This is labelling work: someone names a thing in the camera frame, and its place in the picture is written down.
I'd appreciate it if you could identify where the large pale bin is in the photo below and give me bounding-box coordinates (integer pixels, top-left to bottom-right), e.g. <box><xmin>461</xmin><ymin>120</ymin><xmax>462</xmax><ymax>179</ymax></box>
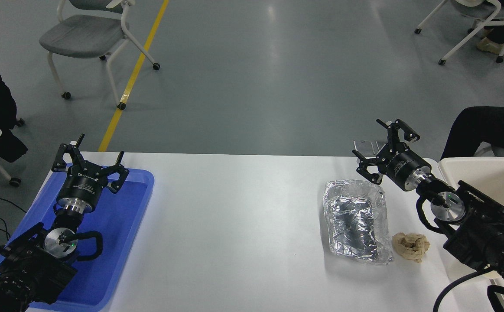
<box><xmin>438</xmin><ymin>157</ymin><xmax>504</xmax><ymax>287</ymax></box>

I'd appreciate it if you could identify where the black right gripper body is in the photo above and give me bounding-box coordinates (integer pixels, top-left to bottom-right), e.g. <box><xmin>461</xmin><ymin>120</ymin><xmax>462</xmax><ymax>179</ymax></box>
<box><xmin>377</xmin><ymin>145</ymin><xmax>432</xmax><ymax>191</ymax></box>

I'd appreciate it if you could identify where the silver foil tray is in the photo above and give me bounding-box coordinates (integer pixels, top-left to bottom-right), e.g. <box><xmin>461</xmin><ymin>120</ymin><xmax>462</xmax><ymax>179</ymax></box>
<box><xmin>323</xmin><ymin>179</ymin><xmax>394</xmax><ymax>266</ymax></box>

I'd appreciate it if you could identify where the blue plastic tray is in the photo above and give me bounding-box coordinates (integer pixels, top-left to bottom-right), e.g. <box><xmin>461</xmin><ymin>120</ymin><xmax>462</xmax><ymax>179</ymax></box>
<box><xmin>0</xmin><ymin>164</ymin><xmax>155</xmax><ymax>312</ymax></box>

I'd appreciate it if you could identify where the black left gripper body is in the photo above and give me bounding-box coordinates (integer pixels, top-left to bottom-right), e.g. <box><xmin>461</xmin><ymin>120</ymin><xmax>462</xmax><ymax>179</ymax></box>
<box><xmin>57</xmin><ymin>165</ymin><xmax>109</xmax><ymax>205</ymax></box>

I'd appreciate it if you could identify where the crumpled tan paper ball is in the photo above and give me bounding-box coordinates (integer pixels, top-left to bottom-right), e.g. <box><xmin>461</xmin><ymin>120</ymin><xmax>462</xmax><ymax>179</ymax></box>
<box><xmin>391</xmin><ymin>232</ymin><xmax>431</xmax><ymax>263</ymax></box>

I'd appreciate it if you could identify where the black floor cable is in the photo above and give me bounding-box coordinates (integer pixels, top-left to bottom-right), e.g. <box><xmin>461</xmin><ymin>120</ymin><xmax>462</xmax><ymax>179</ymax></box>
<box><xmin>0</xmin><ymin>191</ymin><xmax>28</xmax><ymax>215</ymax></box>

